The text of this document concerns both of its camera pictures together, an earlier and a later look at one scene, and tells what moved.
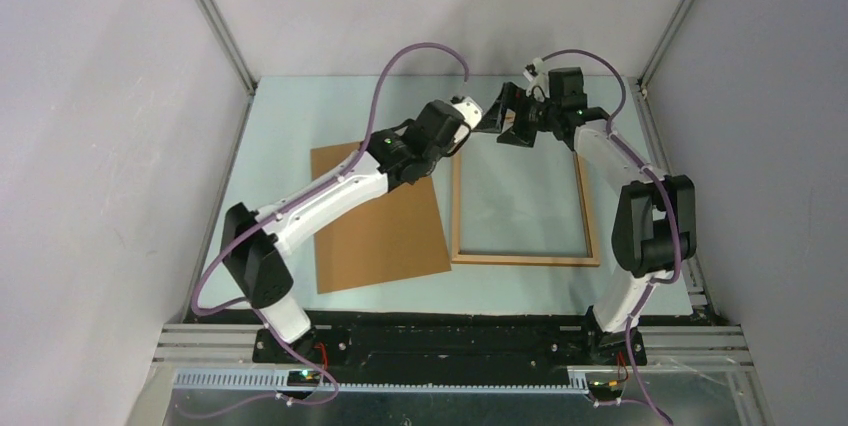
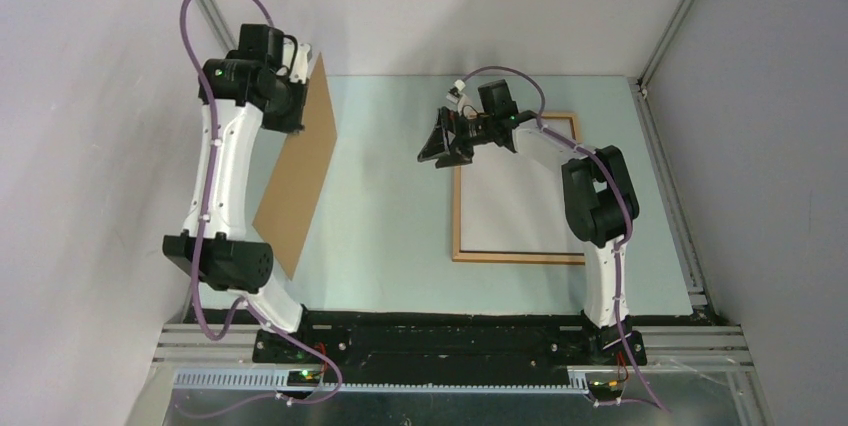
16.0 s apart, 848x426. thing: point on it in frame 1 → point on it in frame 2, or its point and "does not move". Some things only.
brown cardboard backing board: [400, 237] → [293, 188]
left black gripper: [446, 149] → [291, 123]
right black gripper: [512, 97] → [438, 145]
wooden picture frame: [522, 260] does not move
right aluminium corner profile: [679, 16] does not move
